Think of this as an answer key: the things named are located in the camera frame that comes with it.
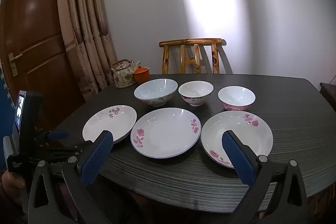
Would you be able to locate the small white floral bowl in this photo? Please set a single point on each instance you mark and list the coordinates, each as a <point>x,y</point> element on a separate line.
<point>195,92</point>

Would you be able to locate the pink patterned bowl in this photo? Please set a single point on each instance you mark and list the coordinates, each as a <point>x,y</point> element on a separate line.
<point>236,98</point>

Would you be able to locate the white plate small purple flowers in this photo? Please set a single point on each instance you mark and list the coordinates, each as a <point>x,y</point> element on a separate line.
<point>113,121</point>

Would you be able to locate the white plate blue rim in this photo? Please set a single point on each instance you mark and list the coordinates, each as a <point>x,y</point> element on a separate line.
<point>165,132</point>

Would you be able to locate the brown wooden door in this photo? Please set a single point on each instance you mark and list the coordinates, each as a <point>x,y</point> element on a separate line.
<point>34,29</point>

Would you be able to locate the floral ceramic teapot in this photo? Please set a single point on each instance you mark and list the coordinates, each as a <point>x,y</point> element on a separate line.
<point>122,77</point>

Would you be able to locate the dark wooden furniture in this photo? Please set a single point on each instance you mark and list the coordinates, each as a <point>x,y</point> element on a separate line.
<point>328,92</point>

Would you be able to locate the beige curtain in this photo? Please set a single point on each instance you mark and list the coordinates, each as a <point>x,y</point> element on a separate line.
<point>84,29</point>

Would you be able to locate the wooden chair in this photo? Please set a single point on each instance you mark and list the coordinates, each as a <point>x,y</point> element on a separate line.
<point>191,42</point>

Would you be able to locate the orange cup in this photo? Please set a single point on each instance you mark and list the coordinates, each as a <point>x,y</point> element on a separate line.
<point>141,75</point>

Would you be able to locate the large light blue bowl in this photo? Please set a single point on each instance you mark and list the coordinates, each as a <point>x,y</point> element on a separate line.
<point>155,91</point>

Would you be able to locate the white plate pink flowers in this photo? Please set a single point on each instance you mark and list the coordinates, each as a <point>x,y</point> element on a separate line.
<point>252,137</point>

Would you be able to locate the blue foam mat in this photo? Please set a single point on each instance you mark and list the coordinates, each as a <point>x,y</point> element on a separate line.
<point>5,108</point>

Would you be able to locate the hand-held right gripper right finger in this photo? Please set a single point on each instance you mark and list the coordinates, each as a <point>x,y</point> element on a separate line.
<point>237,158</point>

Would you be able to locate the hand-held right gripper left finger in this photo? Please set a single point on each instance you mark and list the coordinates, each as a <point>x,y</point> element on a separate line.
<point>95,158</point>

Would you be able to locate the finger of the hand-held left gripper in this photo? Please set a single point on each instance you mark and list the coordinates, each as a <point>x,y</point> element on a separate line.
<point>65,149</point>
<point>57,135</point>

